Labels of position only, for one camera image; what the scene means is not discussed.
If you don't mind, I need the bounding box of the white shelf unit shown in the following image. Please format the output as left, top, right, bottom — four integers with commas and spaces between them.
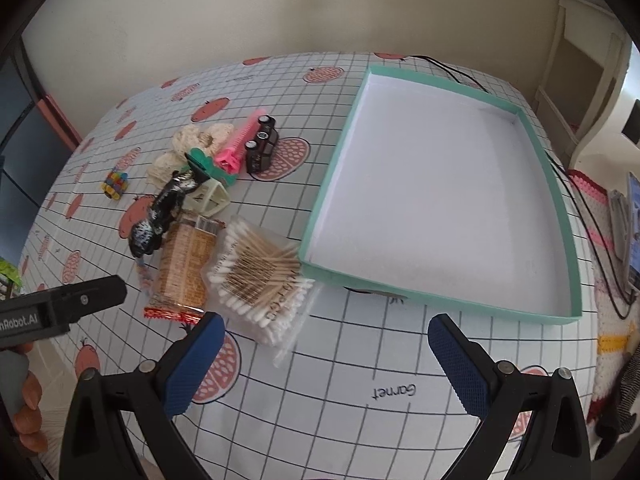
534, 0, 631, 166

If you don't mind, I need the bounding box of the biscuit snack packet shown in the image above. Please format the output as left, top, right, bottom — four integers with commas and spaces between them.
143, 212, 226, 324

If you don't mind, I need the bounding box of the teal plastic toy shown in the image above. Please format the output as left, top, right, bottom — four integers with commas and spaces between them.
184, 148, 238, 188

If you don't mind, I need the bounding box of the black toy dinosaur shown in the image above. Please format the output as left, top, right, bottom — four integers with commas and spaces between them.
128, 169, 202, 258

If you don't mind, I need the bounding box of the cream plastic hair claw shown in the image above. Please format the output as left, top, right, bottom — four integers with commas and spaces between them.
183, 179, 231, 218

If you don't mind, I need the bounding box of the pink hair roller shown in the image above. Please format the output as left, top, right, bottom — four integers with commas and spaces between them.
214, 108, 266, 174

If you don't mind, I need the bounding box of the black toy car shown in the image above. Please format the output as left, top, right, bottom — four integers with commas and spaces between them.
245, 115, 279, 174

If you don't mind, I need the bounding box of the cream lace scrunchie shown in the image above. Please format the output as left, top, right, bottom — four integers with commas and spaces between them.
146, 122, 235, 188

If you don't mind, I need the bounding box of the bag of cotton swabs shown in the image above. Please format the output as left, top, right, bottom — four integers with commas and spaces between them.
202, 216, 323, 366

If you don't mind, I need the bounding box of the teal shallow box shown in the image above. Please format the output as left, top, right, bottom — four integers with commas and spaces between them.
298, 65, 582, 325

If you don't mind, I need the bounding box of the person's left hand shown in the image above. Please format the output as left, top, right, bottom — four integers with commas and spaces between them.
12, 370, 48, 454

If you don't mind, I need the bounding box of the black cable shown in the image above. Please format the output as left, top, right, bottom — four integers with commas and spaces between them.
408, 54, 639, 320

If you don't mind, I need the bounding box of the multicolour block toy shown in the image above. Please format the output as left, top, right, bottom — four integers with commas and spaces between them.
101, 170, 128, 200

